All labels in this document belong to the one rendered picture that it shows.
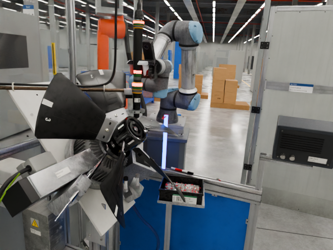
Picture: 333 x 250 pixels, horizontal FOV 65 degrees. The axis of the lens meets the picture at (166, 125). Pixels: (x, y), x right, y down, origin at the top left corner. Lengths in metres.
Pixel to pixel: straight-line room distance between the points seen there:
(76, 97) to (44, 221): 0.58
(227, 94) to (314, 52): 5.95
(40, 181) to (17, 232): 0.96
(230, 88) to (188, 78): 6.95
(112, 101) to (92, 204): 0.42
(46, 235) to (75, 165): 0.42
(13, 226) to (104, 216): 0.77
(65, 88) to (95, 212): 0.49
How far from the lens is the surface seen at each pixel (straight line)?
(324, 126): 1.35
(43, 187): 0.89
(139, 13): 1.10
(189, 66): 1.58
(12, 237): 1.81
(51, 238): 1.32
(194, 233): 1.70
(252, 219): 1.56
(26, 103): 1.19
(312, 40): 2.78
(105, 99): 1.15
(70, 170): 0.96
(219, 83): 8.49
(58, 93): 0.92
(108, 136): 1.03
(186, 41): 1.53
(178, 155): 1.71
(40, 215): 1.27
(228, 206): 1.55
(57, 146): 1.14
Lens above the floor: 1.50
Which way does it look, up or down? 15 degrees down
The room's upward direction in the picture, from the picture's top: 3 degrees clockwise
